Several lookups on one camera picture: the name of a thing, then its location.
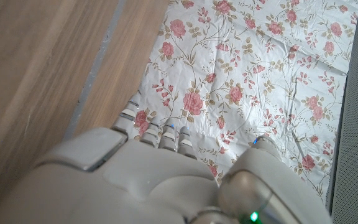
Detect floral backdrop cloth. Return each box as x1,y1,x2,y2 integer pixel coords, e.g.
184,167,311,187
129,0,358,203

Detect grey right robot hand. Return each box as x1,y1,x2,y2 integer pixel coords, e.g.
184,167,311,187
0,93,334,224

